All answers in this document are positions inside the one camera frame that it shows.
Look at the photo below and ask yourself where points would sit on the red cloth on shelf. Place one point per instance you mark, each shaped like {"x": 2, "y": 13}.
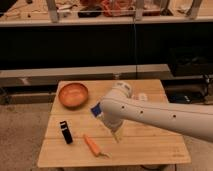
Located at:
{"x": 118, "y": 8}

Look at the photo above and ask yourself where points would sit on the blue sponge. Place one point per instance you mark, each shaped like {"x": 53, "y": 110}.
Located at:
{"x": 96, "y": 110}

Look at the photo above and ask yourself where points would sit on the black object on shelf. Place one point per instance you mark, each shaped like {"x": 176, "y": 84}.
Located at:
{"x": 90, "y": 12}

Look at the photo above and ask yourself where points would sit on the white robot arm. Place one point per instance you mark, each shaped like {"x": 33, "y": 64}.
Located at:
{"x": 118, "y": 105}

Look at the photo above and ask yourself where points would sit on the white squeeze tube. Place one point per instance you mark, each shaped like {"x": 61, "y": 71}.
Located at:
{"x": 142, "y": 97}

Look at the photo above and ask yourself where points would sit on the orange wooden bowl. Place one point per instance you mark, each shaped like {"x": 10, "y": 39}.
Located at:
{"x": 73, "y": 95}

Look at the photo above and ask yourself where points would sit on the orange pepper with green stem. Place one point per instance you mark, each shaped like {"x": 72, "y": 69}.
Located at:
{"x": 95, "y": 149}

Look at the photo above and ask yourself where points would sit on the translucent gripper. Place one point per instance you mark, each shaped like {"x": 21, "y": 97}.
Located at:
{"x": 118, "y": 135}

